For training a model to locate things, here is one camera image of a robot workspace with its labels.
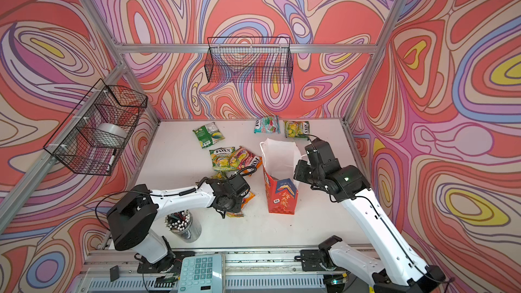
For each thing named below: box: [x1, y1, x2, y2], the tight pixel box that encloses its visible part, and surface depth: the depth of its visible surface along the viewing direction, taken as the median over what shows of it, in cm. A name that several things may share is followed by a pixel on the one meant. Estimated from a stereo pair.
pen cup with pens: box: [164, 209, 203, 243], surface depth 69 cm
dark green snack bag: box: [192, 122, 226, 149], surface depth 113 cm
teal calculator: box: [177, 253, 226, 293], surface depth 70 cm
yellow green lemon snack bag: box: [284, 120, 311, 139], surface depth 113 cm
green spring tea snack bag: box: [208, 146, 238, 172], surface depth 101 cm
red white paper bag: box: [259, 137, 302, 216], surface depth 78 cm
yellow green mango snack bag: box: [210, 169, 228, 180], surface depth 97 cm
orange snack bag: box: [229, 145, 263, 172], surface depth 100 cm
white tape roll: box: [95, 122, 128, 139], surface depth 75 cm
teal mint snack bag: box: [253, 115, 281, 134], surface depth 117 cm
